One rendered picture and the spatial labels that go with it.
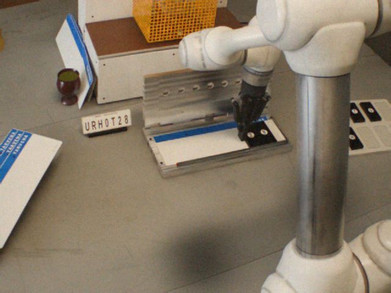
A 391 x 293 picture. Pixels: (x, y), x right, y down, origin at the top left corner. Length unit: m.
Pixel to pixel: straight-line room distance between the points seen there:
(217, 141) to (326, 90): 0.82
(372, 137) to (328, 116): 1.00
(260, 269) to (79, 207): 0.53
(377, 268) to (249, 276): 0.39
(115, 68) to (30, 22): 0.67
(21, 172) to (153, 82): 0.48
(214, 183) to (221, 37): 0.48
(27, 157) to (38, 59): 0.63
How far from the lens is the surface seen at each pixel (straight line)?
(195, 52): 1.34
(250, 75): 1.49
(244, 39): 1.25
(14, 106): 1.83
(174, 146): 1.64
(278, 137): 1.72
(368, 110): 2.00
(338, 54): 0.87
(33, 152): 1.51
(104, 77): 1.73
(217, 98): 1.72
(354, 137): 1.84
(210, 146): 1.65
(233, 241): 1.45
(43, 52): 2.07
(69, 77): 1.76
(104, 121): 1.68
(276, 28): 0.84
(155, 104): 1.62
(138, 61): 1.72
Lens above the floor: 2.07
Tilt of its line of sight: 44 degrees down
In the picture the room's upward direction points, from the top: 9 degrees clockwise
